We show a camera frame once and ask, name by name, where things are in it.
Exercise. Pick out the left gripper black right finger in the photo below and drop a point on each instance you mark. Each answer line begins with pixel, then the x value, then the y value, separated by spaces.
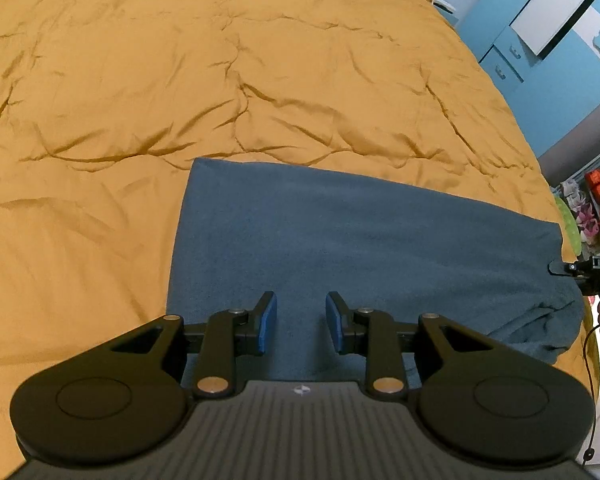
pixel 377 337

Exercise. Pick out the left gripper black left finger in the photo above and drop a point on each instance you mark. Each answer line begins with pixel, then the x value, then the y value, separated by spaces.
pixel 227 336

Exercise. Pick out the dark teal grey pants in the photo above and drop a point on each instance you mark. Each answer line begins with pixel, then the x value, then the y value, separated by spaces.
pixel 247 228

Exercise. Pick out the green basket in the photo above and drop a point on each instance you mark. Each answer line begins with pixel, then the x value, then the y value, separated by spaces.
pixel 571 228

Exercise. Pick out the shelf with colourful toys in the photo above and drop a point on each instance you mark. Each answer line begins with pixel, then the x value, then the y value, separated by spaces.
pixel 581 193

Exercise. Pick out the blue white wardrobe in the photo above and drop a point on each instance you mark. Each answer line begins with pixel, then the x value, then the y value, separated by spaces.
pixel 544 58

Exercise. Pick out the blue bedside table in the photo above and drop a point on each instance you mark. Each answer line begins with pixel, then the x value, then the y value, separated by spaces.
pixel 447 10

